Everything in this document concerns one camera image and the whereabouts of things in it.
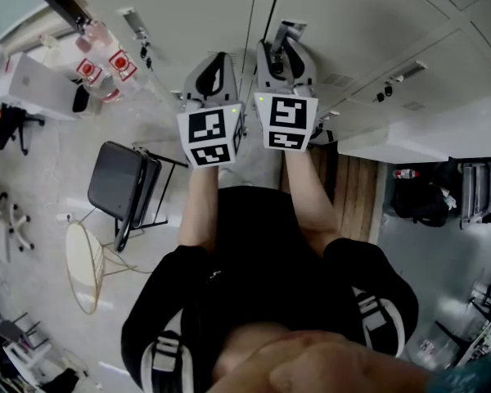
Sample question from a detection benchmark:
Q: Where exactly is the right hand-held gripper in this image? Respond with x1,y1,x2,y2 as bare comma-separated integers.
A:
253,20,337,154

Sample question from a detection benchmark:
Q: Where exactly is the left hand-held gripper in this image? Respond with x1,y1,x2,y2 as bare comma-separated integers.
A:
176,51,249,169

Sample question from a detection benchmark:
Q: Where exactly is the person's left forearm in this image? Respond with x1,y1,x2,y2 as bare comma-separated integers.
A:
177,165,223,250

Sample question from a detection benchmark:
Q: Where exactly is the person's right forearm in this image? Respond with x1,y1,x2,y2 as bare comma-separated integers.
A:
283,149,341,258

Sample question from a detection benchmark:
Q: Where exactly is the black folding chair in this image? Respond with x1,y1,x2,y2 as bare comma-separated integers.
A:
87,140,189,254

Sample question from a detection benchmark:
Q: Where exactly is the black waste bin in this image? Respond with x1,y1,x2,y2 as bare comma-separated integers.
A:
70,84,92,115

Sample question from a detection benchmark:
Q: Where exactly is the person's black clothing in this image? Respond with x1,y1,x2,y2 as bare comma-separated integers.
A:
120,185,420,393

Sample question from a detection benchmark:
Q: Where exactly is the clear pink bottle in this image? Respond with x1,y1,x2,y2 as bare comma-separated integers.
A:
74,21,112,55

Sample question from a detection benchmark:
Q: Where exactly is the wooden board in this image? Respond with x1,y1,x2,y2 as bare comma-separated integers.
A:
309,142,389,246

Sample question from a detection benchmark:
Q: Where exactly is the white desk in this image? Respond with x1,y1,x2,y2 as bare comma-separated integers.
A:
0,51,92,122

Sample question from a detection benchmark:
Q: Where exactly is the black office chair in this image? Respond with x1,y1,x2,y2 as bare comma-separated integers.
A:
0,88,46,157

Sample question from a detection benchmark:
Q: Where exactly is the black backpack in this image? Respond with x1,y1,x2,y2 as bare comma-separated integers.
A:
390,158,460,229

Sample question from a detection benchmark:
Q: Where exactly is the white office chair base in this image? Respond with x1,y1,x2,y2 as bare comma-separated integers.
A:
0,183,37,254

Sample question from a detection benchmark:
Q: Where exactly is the grey metal rack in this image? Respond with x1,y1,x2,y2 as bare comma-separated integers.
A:
457,156,491,231

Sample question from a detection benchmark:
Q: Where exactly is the person's face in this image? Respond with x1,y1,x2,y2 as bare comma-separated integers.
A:
205,324,437,393

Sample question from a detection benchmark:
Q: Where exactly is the cluttered equipment pile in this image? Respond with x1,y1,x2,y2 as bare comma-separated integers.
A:
0,271,89,393

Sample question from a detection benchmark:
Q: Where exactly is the black stand with equipment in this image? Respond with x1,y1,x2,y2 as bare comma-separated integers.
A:
432,259,491,373

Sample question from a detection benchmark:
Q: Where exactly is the silver locker door handle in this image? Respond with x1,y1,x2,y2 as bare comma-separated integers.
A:
120,8,151,41
388,61,428,84

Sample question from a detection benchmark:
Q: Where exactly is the round white gold-frame side table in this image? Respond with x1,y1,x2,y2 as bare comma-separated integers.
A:
64,218,149,317

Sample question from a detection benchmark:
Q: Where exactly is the white black shoulder strap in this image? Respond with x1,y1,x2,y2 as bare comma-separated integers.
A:
140,312,190,393
350,285,407,359

